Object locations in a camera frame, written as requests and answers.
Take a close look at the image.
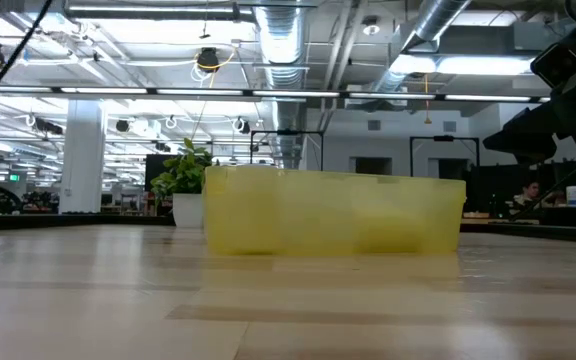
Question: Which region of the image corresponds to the yellow translucent plastic basket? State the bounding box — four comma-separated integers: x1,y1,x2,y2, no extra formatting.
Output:
201,164,468,257

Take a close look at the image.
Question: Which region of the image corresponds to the person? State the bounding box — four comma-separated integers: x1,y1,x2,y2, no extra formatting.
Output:
510,179,544,210

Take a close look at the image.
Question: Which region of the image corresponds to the round ceiling fixture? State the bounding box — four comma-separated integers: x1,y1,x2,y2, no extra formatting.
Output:
361,17,382,37

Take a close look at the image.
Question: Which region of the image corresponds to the green plant in white pot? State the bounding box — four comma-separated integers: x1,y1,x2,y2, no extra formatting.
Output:
149,136,218,230

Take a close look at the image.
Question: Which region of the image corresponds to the black monitor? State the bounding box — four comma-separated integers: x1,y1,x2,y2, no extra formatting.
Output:
143,153,182,194

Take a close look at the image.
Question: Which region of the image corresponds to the white building column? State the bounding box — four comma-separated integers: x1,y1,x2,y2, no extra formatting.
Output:
59,98,108,215

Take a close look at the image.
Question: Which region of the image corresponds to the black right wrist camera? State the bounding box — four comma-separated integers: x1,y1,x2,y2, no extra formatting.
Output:
529,27,576,91

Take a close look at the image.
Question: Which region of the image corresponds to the black background station frame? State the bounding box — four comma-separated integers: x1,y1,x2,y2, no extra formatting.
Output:
249,128,326,171
408,134,481,180

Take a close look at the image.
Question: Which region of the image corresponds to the silver spiral ventilation duct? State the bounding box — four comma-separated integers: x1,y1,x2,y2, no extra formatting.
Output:
253,0,313,170
370,0,472,96

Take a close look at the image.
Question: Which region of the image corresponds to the black ceiling-mounted camera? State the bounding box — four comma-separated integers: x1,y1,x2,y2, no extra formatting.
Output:
196,46,221,74

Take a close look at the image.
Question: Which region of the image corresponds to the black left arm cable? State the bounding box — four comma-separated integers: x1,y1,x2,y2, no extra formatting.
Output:
0,0,54,134

